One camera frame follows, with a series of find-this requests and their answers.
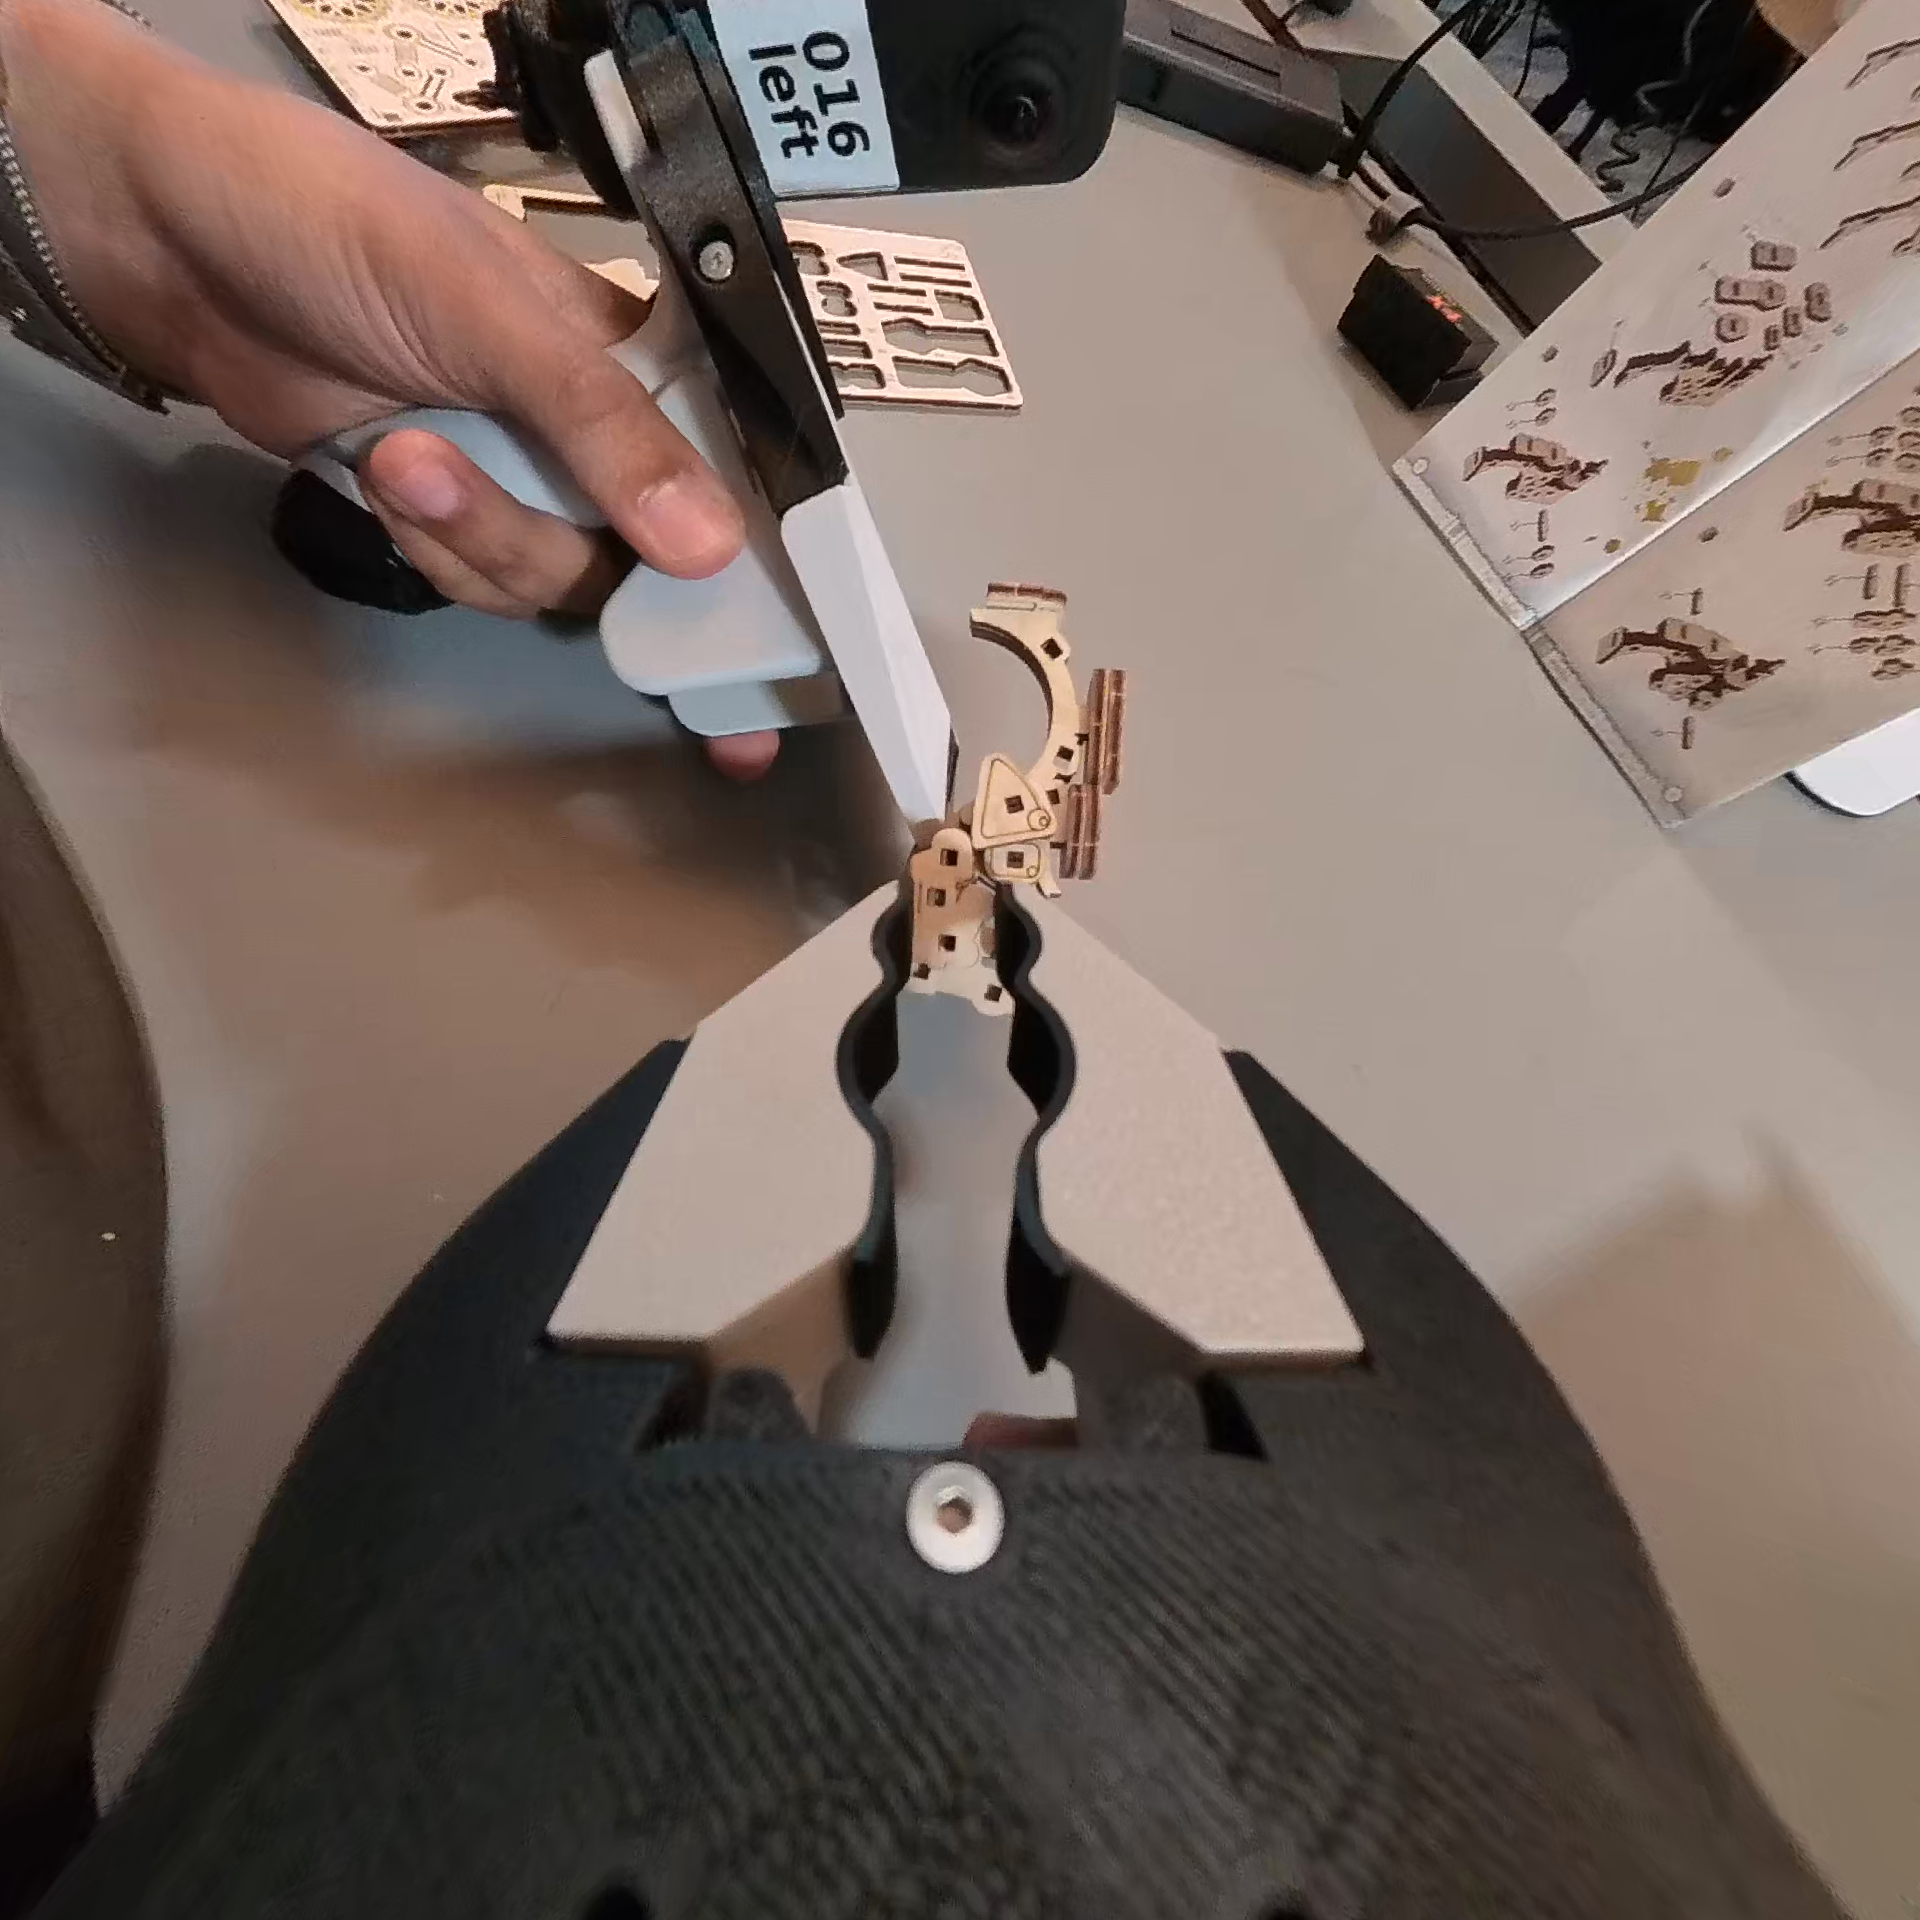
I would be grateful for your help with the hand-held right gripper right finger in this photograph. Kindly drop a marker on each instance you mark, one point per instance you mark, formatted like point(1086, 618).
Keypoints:
point(1185, 1185)

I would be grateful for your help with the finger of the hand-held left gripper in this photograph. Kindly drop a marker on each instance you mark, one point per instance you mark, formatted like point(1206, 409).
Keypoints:
point(869, 629)

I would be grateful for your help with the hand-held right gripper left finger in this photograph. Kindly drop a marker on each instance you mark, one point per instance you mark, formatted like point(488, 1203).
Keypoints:
point(720, 1185)

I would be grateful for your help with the wooden puzzle model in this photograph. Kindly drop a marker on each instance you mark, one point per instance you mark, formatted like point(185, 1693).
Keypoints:
point(1059, 704)

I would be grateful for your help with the small light wooden puzzle piece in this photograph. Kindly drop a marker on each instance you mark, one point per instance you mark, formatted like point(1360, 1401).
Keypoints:
point(945, 914)

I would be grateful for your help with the grey desk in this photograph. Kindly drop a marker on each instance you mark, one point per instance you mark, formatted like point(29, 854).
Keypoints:
point(1276, 674)

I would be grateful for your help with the person's left hand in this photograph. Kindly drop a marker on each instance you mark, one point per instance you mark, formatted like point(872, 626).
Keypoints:
point(347, 255)

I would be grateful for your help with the wooden part sheet with cutouts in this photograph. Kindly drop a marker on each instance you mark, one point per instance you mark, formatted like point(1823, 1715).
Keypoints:
point(932, 323)

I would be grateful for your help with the stacked wooden part sheets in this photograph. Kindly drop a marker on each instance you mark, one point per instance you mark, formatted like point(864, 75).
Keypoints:
point(376, 66)

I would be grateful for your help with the black power adapter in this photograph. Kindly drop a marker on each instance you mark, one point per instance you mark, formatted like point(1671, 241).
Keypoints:
point(1230, 89)

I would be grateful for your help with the small black display device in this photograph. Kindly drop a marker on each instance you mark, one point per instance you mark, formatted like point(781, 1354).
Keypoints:
point(1401, 330)

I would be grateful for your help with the person's olive clothing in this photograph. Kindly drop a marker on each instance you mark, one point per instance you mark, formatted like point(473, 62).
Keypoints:
point(60, 1201)

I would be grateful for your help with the silver metal wristband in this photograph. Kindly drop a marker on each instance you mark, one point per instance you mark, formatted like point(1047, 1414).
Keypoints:
point(77, 323)

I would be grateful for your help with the white stand base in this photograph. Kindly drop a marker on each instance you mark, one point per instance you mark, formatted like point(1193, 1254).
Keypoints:
point(1869, 781)

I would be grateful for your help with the illustrated instruction booklet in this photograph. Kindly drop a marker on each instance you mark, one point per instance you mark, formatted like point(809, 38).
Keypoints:
point(1725, 525)

